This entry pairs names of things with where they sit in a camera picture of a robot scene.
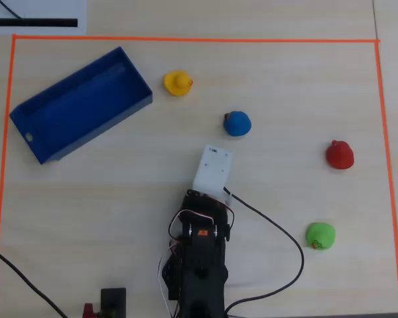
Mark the red rubber duck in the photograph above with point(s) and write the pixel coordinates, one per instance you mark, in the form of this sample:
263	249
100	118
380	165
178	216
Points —
340	155

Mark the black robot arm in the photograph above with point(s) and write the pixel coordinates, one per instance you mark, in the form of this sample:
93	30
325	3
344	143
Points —
202	265

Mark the blue rubber duck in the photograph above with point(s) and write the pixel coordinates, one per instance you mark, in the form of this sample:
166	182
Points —
237	124

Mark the green rubber duck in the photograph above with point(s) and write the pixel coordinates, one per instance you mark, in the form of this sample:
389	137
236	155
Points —
320	235

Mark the yellow rubber duck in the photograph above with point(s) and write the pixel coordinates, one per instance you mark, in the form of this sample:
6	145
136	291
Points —
177	84

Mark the blue plastic box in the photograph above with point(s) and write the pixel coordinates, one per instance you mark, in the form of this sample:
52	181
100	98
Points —
79	99

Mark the red clamp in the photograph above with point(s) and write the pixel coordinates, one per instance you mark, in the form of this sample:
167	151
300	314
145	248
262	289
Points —
89	311

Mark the orange tape border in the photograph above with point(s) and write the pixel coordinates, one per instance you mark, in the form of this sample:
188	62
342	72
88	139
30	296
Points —
185	39

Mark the white paper with black bar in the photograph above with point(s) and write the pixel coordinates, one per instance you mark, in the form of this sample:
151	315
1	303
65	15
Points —
53	10

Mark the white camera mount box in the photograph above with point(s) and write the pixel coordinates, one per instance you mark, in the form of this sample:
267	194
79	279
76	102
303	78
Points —
212	165

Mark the black camera stand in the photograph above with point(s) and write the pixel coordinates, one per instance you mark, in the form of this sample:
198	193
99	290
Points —
112	298

